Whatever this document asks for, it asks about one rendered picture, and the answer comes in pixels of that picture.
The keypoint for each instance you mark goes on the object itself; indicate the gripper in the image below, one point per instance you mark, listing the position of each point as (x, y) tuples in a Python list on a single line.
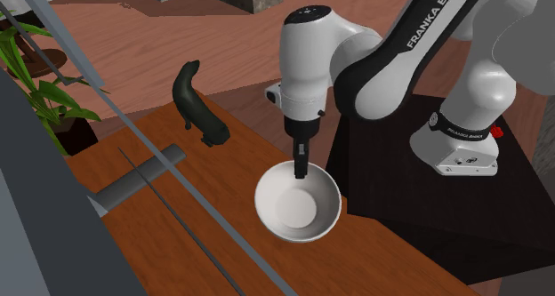
[(299, 129)]

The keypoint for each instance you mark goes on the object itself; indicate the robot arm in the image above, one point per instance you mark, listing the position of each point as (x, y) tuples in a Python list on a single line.
[(303, 56)]

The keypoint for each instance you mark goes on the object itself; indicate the white bowl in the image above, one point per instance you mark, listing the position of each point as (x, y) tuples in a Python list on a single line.
[(299, 208)]

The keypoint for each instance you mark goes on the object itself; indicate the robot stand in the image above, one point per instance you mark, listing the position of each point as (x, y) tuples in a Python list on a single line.
[(390, 187)]

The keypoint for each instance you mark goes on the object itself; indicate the dark green animal figure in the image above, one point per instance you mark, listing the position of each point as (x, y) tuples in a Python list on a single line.
[(193, 104)]

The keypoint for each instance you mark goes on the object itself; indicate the grey cylinder bar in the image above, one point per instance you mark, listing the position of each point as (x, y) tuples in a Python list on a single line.
[(143, 173)]

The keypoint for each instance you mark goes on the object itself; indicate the green potted plant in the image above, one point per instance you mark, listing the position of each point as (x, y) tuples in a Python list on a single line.
[(47, 96)]

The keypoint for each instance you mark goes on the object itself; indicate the grey metal frame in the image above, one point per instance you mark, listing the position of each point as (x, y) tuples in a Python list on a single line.
[(39, 200)]

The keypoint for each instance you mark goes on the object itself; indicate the brown pedestal table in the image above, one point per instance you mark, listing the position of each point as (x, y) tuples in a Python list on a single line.
[(41, 63)]

